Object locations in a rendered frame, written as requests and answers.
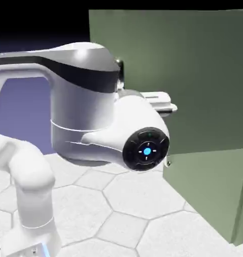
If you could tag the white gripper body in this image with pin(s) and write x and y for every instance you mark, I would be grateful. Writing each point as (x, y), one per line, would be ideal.
(161, 101)

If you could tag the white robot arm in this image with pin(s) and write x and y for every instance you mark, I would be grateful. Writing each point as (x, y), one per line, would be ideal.
(79, 112)

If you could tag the large green cabinet door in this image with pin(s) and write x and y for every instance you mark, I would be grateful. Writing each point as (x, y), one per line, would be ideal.
(193, 76)

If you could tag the small green cabinet door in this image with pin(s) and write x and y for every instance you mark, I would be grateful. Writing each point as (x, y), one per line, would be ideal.
(195, 190)

